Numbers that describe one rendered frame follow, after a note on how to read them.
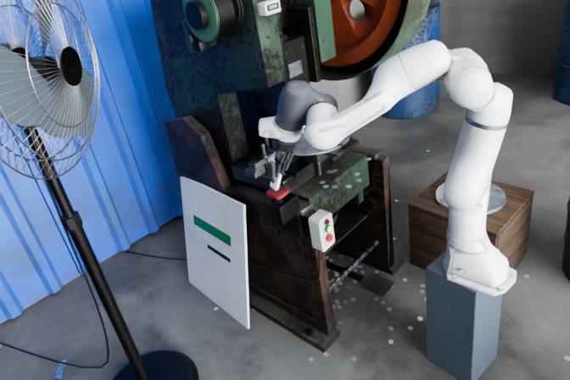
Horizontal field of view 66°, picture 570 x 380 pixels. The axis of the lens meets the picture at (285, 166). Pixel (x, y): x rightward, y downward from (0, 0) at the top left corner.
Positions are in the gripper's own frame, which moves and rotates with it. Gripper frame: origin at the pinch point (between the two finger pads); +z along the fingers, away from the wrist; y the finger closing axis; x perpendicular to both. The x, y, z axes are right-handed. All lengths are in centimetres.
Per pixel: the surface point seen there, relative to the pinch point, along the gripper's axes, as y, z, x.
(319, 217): 7.7, 10.2, -16.1
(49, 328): -66, 119, 67
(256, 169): 9.8, 13.8, 16.6
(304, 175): 22.2, 13.5, 2.6
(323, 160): 31.3, 9.8, 1.1
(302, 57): 38, -22, 26
